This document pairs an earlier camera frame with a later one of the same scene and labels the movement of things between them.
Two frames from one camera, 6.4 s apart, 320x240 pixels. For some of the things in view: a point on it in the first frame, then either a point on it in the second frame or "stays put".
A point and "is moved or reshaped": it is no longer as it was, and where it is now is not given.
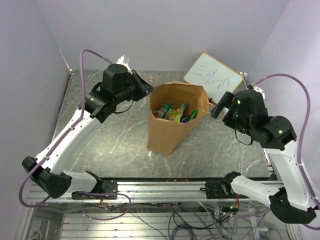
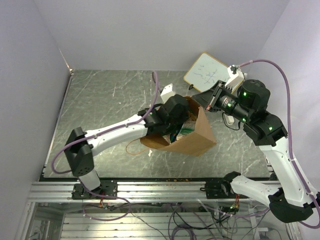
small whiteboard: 216,77 stays put
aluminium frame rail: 149,192 stays put
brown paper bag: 164,134 is moved or reshaped
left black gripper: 143,87 → 184,116
